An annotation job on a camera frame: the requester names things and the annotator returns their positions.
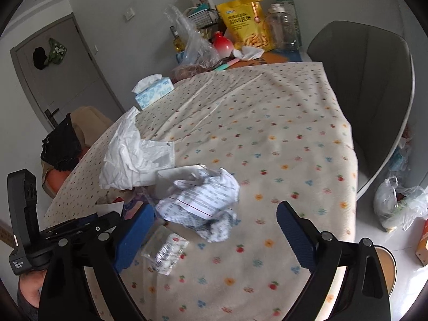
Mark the pink teal stick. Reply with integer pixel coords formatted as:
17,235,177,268
213,58,240,71

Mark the purple plastic wrapper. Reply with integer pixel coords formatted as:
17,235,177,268
122,197,149,221

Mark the white plastic bag with contents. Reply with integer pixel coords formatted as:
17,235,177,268
373,175,428,232

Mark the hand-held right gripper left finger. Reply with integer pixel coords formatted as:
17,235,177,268
38,203,155,321

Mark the black hanging item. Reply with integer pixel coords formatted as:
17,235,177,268
32,46,49,71

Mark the clear blister pack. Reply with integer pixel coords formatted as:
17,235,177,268
141,225,189,276

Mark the yellow oil bottle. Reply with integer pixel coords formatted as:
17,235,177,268
170,26,186,53

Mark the grey chair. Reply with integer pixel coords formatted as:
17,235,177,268
307,20,416,202

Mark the blue white tissue box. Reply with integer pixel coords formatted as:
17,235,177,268
132,74,175,110

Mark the grey door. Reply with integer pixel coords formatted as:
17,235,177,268
10,13,126,132

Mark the clear plastic bag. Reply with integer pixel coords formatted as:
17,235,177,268
163,4,222,71

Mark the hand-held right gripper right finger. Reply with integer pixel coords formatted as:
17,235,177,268
276,201,392,321

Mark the person's left forearm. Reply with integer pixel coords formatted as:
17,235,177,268
17,268,49,321

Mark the round trash bin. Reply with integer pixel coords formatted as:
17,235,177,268
373,245,398,299

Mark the clear glass jar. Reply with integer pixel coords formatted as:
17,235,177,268
265,3,300,53

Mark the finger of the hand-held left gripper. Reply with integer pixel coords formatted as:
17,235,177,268
39,211,123,241

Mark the orange chair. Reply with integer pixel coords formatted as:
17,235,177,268
41,160,72,202

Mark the green hanging item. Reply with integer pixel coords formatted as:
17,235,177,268
47,37,68,65

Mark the beige garment on chair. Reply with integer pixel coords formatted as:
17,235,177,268
65,106,115,149

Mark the small taped cardboard box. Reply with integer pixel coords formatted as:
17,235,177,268
156,165,205,203

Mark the small crumpled white tissue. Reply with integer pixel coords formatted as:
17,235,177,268
232,45,265,62

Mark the yellow snack bag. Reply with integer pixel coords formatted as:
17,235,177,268
216,0,274,51

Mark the floral tablecloth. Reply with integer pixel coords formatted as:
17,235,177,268
44,61,360,321

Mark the black wire basket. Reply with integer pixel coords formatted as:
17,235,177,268
186,7,221,29

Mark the black cloth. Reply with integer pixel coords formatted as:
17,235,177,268
40,113,83,172

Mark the orange box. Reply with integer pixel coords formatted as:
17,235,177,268
415,218,428,258

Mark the printed paper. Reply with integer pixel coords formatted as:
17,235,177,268
156,167,240,243

